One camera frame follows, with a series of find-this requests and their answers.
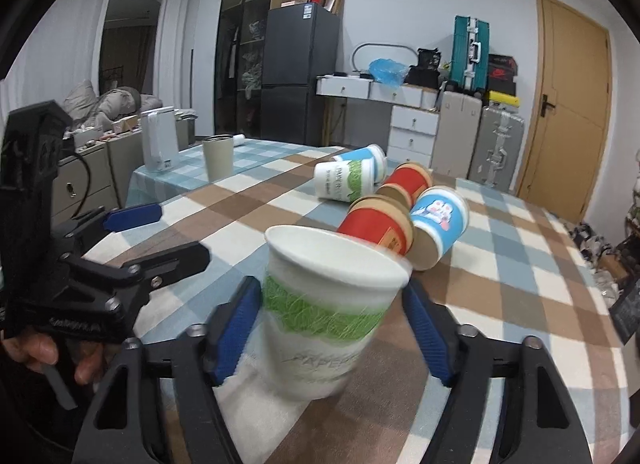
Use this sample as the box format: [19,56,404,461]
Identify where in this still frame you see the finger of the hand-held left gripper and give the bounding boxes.
[61,240,211,317]
[53,203,164,251]

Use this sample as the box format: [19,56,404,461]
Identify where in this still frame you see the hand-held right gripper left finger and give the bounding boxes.
[75,275,264,464]

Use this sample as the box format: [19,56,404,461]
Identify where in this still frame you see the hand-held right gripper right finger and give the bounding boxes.
[402,281,599,464]

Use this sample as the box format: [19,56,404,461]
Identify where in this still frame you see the white green-print paper cup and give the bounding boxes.
[314,158,379,203]
[263,225,414,401]

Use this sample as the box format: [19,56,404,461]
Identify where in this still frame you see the blue cartoon-print paper cup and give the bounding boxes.
[406,186,469,271]

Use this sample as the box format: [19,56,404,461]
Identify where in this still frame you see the red paper cup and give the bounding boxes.
[376,162,434,209]
[337,195,415,258]

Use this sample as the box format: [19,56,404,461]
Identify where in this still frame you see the white blue-rim paper cup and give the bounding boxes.
[334,144,389,183]

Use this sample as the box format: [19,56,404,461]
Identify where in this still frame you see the person's left hand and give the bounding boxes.
[0,333,109,386]

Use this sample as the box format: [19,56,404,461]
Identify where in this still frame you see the grey low cabinet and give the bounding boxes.
[50,133,146,227]

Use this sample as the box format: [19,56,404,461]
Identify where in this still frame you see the white appliance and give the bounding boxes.
[141,106,179,173]

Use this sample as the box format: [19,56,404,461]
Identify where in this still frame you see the checked tablecloth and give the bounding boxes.
[125,136,627,464]

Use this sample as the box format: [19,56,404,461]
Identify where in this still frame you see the grey storage bin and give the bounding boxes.
[172,114,197,149]

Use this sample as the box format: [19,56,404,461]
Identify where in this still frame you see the beige tumbler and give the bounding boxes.
[202,134,235,181]

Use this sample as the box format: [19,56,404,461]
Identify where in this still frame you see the pile of grey bedding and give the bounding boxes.
[62,80,163,123]

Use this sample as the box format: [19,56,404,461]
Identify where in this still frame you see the white curtain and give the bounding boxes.
[141,0,207,112]

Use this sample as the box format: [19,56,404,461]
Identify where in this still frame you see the black and white patterned cloth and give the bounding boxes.
[564,221,617,257]

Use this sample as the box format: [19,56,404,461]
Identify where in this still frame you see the dark glass-door cabinet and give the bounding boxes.
[214,0,277,139]

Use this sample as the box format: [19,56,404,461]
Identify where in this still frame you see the beige suitcase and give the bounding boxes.
[431,90,485,179]

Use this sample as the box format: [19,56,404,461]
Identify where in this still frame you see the silver suitcase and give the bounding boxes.
[467,104,526,193]

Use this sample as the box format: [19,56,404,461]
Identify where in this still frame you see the white drawer unit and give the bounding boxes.
[388,104,441,169]

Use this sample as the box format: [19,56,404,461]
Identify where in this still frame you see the black refrigerator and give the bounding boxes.
[261,2,342,147]

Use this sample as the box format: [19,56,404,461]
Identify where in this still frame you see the yellow box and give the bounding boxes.
[486,90,521,107]

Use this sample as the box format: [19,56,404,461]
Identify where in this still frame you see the white dressing desk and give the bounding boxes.
[316,74,441,109]

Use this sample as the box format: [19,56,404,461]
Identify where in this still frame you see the wooden door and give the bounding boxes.
[515,0,614,223]

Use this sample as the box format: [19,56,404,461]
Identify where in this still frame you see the blue plastic bag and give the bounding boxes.
[368,58,409,87]

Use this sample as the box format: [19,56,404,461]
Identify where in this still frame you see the black bag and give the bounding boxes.
[405,48,443,86]

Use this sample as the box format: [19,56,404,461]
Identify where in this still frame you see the black and red shoebox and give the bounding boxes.
[486,54,519,93]

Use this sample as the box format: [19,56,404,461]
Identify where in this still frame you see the teal suitcase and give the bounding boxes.
[449,15,490,93]

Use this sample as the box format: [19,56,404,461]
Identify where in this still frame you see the black cable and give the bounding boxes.
[59,151,92,219]

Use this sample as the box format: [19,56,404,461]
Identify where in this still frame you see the metal tube frame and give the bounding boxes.
[351,42,418,75]

